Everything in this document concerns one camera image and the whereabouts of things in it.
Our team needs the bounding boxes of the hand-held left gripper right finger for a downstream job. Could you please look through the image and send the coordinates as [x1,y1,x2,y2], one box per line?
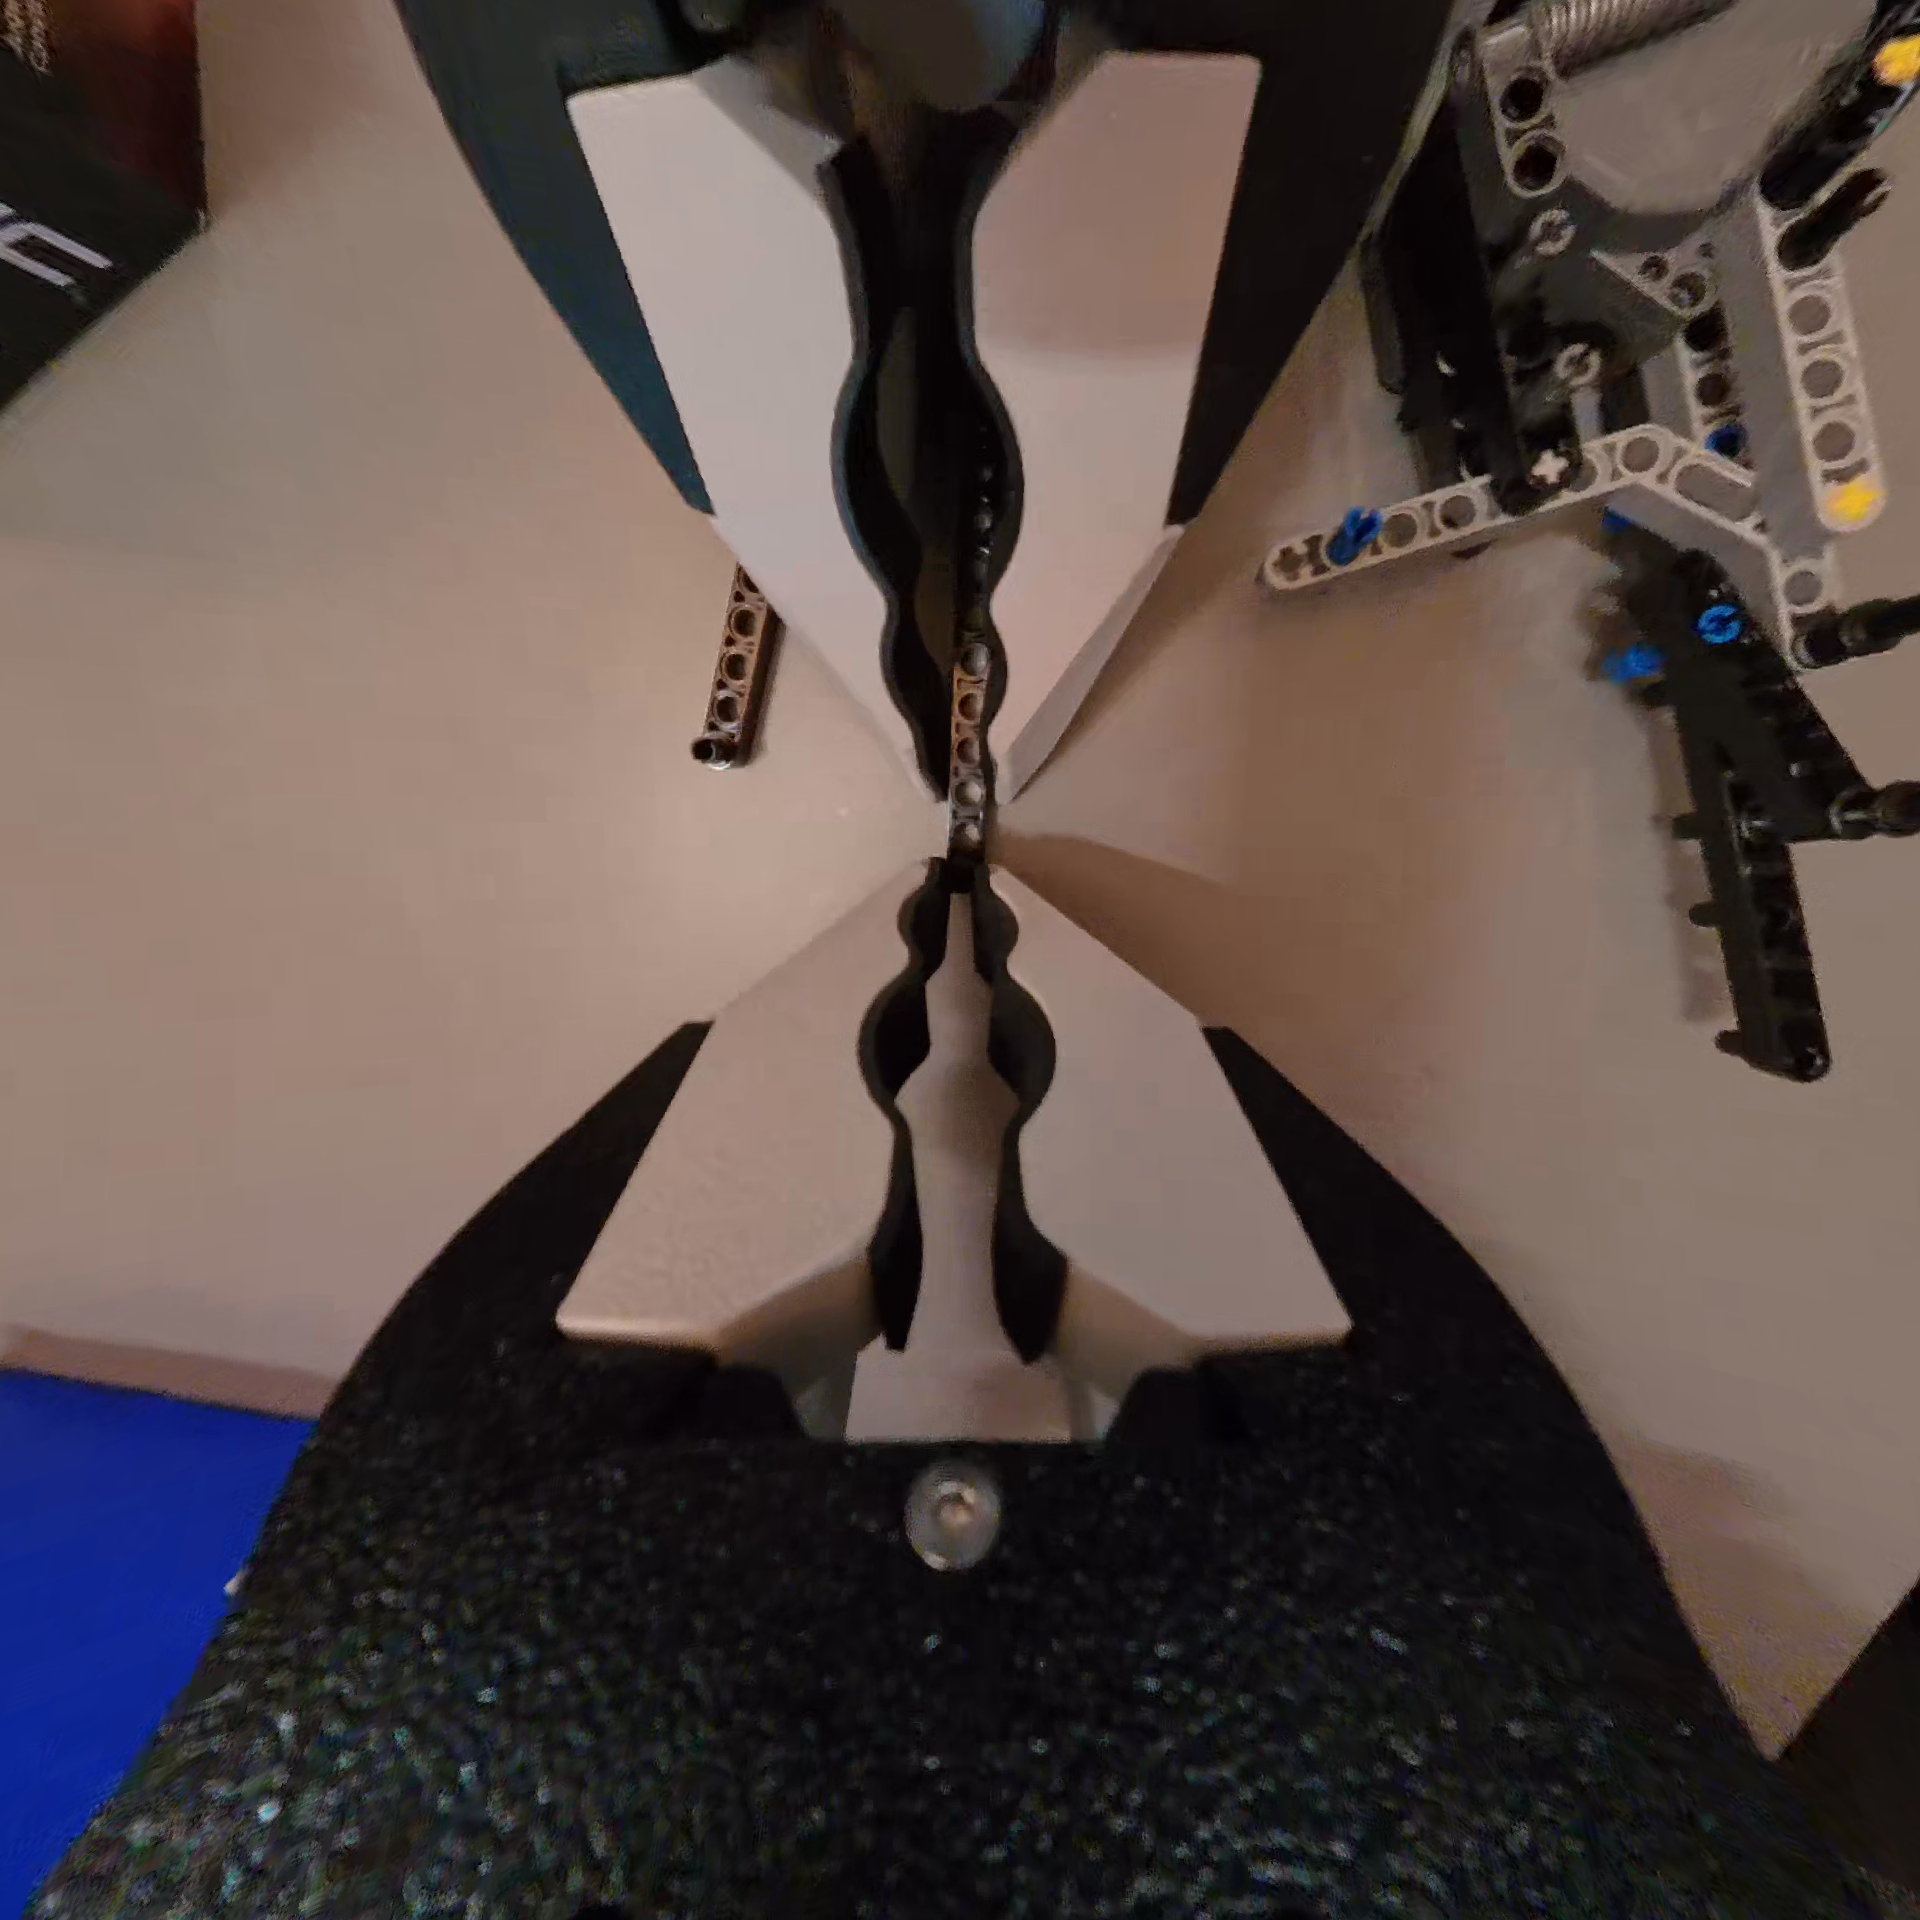
[966,861,1355,1440]

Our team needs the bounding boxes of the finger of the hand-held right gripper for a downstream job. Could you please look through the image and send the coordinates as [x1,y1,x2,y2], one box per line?
[567,62,961,800]
[959,49,1262,806]

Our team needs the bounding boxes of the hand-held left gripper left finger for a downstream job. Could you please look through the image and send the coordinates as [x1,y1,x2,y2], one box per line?
[555,857,953,1440]

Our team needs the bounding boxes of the black long brick beam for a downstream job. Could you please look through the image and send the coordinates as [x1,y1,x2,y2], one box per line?
[943,449,1005,875]
[691,563,784,771]

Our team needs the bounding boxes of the grey black toy brick assembly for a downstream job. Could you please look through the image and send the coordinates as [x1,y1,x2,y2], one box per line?
[1258,0,1920,1084]

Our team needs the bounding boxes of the blue parts bin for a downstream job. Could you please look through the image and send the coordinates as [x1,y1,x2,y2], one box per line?
[0,1369,321,1914]

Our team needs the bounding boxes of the grey desk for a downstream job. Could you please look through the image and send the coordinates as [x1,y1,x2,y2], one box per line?
[0,0,1920,1760]

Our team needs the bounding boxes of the black toy set box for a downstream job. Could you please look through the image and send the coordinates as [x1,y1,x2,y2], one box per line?
[0,0,209,410]

